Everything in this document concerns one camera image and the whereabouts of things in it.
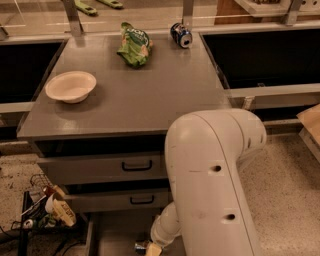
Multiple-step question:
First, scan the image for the blue pepsi can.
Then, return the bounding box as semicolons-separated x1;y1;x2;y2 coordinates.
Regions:
170;23;193;48

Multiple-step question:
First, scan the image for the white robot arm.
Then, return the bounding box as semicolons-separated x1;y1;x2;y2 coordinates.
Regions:
147;109;267;256

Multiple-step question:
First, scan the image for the grey middle drawer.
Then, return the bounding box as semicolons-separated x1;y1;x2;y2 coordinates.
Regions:
64;188;172;213

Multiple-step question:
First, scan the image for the grey open bottom drawer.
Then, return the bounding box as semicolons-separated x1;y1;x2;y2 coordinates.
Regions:
85;208;188;256

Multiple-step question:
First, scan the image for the green chip bag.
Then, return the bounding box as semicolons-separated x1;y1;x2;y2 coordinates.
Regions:
117;22;153;68

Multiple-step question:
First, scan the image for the wooden shelf unit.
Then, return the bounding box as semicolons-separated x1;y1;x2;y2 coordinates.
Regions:
215;0;320;26

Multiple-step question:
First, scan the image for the redbull can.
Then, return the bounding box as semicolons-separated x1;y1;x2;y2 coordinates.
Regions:
134;241;148;255

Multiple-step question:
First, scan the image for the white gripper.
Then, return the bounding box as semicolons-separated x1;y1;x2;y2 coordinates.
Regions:
145;226;181;256

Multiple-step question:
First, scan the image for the brown cardboard box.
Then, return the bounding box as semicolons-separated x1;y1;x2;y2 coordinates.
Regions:
297;104;320;145

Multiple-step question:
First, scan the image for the green tool left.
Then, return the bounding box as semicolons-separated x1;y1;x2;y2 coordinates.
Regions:
74;0;98;16

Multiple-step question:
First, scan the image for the green tool right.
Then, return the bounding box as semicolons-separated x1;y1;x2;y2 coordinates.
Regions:
97;0;123;9

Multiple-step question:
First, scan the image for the black wire rack with items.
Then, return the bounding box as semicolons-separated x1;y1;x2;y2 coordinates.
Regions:
12;174;77;256

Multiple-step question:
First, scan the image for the grey top drawer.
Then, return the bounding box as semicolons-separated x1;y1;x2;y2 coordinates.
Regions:
38;151;167;185

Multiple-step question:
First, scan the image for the white paper bowl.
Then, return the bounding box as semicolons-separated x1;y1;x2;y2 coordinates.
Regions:
45;71;97;104

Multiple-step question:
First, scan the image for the green tool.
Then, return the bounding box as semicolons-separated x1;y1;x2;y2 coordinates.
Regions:
97;0;123;9
74;0;98;16

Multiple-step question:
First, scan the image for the grey drawer cabinet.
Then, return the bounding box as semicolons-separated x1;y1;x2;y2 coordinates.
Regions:
17;32;241;256

